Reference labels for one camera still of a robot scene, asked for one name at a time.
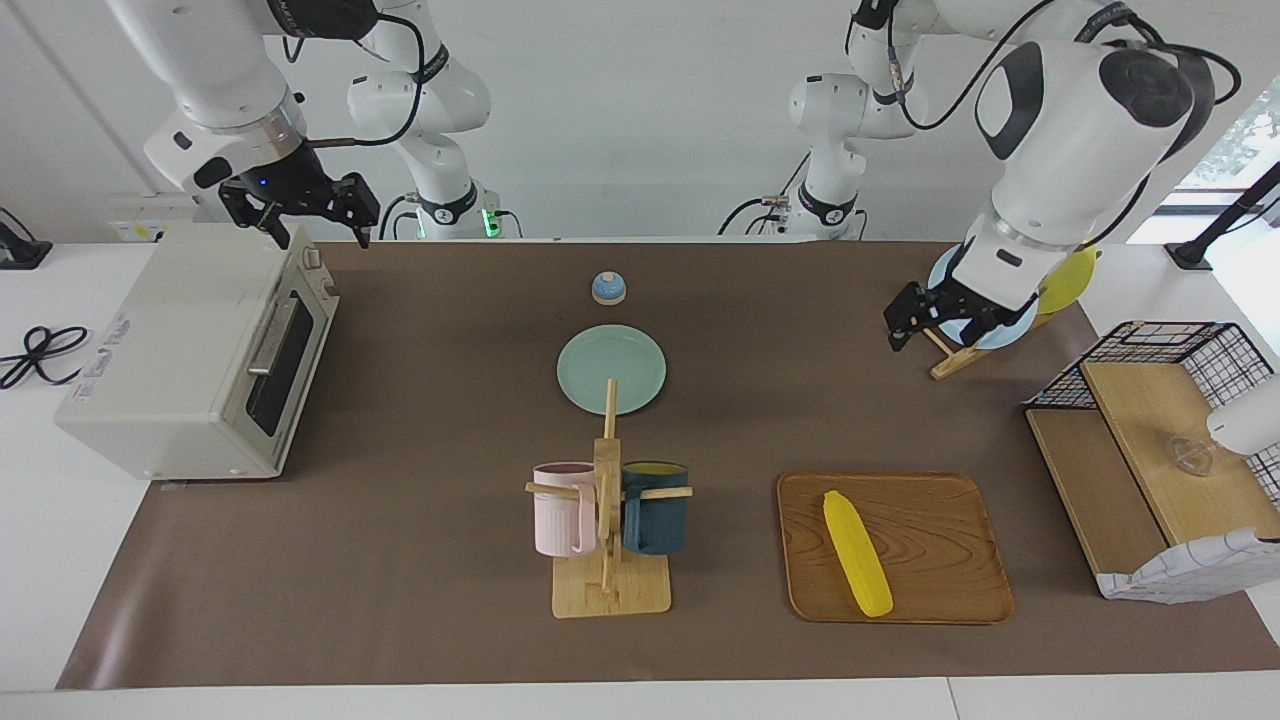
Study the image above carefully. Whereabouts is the light blue plate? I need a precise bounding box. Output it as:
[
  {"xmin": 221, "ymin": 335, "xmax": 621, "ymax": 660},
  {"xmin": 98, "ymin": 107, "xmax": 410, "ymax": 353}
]
[{"xmin": 927, "ymin": 243, "xmax": 1041, "ymax": 351}]

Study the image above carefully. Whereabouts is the pink mug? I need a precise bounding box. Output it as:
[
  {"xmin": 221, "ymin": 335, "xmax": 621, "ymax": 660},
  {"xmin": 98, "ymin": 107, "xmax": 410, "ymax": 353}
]
[{"xmin": 531, "ymin": 461, "xmax": 599, "ymax": 558}]

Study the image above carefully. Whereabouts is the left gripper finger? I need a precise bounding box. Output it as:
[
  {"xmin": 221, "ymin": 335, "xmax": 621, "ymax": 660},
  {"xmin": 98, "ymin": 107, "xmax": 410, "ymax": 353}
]
[
  {"xmin": 955, "ymin": 300, "xmax": 1007, "ymax": 349},
  {"xmin": 884, "ymin": 282, "xmax": 928, "ymax": 353}
]

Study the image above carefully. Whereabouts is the black desk clamp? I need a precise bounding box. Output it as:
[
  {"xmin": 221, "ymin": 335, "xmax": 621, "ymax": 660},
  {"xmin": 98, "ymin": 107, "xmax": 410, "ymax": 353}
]
[{"xmin": 0, "ymin": 206, "xmax": 54, "ymax": 271}]

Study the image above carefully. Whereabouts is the white rounded device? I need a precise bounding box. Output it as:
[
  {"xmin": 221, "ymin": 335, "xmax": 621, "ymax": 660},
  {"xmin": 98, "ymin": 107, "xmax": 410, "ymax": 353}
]
[{"xmin": 1206, "ymin": 375, "xmax": 1280, "ymax": 457}]

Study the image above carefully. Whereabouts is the glass oven door with handle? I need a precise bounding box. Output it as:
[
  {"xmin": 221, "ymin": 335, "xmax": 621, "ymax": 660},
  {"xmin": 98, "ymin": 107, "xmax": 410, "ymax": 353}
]
[{"xmin": 243, "ymin": 254, "xmax": 342, "ymax": 473}]

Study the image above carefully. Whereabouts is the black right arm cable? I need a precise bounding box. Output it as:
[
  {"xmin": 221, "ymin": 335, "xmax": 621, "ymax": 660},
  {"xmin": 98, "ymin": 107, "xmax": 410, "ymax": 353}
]
[{"xmin": 285, "ymin": 8, "xmax": 428, "ymax": 149}]

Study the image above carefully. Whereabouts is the dark blue mug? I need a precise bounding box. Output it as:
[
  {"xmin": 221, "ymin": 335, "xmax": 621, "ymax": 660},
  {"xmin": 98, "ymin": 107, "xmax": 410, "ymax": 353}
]
[{"xmin": 622, "ymin": 460, "xmax": 691, "ymax": 557}]

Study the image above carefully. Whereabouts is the coiled black cable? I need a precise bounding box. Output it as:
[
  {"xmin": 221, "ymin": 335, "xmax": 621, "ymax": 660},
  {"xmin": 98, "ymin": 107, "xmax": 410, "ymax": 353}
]
[{"xmin": 0, "ymin": 325, "xmax": 93, "ymax": 392}]

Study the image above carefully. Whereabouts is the black right base cable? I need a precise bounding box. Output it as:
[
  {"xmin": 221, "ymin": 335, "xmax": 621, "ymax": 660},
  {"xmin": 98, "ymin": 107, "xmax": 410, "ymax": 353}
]
[{"xmin": 377, "ymin": 193, "xmax": 421, "ymax": 242}]

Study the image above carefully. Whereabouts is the yellow corn cob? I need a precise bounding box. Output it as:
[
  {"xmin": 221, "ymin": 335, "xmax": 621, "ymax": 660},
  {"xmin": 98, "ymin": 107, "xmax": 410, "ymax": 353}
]
[{"xmin": 822, "ymin": 489, "xmax": 895, "ymax": 619}]

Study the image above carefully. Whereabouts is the yellow plate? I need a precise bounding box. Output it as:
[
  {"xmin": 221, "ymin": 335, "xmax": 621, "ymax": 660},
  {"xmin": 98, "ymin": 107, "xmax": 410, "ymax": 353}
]
[{"xmin": 1035, "ymin": 243, "xmax": 1099, "ymax": 317}]

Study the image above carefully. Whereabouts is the wooden plate rack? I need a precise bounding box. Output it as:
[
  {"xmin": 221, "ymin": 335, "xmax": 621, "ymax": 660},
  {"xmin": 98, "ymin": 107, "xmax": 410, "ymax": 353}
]
[{"xmin": 918, "ymin": 310, "xmax": 1053, "ymax": 382}]

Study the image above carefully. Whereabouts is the small clear glass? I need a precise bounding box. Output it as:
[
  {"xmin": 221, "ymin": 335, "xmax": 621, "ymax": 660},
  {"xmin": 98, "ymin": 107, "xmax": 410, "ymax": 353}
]
[{"xmin": 1165, "ymin": 432, "xmax": 1217, "ymax": 479}]

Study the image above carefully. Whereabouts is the beige toaster oven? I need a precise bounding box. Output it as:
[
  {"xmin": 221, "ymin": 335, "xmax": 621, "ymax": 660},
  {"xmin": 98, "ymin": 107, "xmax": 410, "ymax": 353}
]
[{"xmin": 55, "ymin": 222, "xmax": 343, "ymax": 482}]

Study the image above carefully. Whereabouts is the brown wooden tray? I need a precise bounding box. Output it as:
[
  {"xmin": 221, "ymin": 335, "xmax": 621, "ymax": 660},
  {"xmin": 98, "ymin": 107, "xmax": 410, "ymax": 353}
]
[{"xmin": 777, "ymin": 472, "xmax": 1015, "ymax": 626}]

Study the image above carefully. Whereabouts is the light wooden shelf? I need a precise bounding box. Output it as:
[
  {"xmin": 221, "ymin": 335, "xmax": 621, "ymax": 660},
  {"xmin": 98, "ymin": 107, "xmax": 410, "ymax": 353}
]
[{"xmin": 1026, "ymin": 360, "xmax": 1280, "ymax": 601}]

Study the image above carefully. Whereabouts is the black left base cable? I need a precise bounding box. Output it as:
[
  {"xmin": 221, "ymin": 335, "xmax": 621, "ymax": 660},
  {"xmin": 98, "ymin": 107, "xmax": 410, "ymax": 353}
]
[{"xmin": 717, "ymin": 192, "xmax": 803, "ymax": 239}]

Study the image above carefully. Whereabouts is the white checked cloth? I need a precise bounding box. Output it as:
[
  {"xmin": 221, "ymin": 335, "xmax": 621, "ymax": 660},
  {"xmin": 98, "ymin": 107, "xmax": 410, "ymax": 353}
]
[{"xmin": 1096, "ymin": 527, "xmax": 1280, "ymax": 604}]

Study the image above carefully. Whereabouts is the pale green plate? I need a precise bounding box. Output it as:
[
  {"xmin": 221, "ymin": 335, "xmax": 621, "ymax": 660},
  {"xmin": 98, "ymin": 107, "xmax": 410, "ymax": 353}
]
[{"xmin": 556, "ymin": 324, "xmax": 668, "ymax": 417}]

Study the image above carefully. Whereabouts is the white wall socket box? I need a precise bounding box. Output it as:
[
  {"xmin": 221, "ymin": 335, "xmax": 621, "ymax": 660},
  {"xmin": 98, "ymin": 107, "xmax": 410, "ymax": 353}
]
[{"xmin": 106, "ymin": 193, "xmax": 207, "ymax": 244}]

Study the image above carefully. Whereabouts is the black wire basket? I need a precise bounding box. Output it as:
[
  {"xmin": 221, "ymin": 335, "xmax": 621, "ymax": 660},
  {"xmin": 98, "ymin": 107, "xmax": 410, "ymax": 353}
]
[{"xmin": 1028, "ymin": 320, "xmax": 1280, "ymax": 506}]

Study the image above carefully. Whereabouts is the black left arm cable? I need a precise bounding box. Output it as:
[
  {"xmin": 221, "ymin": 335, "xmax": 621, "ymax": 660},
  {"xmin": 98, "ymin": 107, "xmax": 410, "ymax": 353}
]
[{"xmin": 893, "ymin": 0, "xmax": 1244, "ymax": 253}]

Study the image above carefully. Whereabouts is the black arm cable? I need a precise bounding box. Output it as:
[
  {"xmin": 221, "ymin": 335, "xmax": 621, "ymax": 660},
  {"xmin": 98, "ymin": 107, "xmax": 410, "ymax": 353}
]
[
  {"xmin": 893, "ymin": 0, "xmax": 1244, "ymax": 253},
  {"xmin": 285, "ymin": 8, "xmax": 428, "ymax": 149}
]

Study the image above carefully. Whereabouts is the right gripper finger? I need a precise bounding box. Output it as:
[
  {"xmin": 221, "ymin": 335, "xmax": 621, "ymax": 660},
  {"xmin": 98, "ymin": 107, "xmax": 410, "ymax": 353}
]
[
  {"xmin": 253, "ymin": 203, "xmax": 295, "ymax": 252},
  {"xmin": 338, "ymin": 174, "xmax": 383, "ymax": 252}
]

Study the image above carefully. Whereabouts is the black base cable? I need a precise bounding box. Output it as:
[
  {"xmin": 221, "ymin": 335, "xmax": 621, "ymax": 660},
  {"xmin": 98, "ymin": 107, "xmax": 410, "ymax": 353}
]
[
  {"xmin": 377, "ymin": 193, "xmax": 421, "ymax": 242},
  {"xmin": 717, "ymin": 192, "xmax": 803, "ymax": 239}
]

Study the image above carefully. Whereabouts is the brown table mat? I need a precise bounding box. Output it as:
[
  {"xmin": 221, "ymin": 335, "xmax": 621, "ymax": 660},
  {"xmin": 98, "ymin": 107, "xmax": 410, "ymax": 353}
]
[{"xmin": 55, "ymin": 240, "xmax": 1280, "ymax": 692}]

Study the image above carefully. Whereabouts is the wooden mug tree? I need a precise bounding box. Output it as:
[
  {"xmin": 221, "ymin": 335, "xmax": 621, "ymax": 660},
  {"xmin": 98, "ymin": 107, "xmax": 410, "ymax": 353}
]
[{"xmin": 525, "ymin": 378, "xmax": 694, "ymax": 620}]

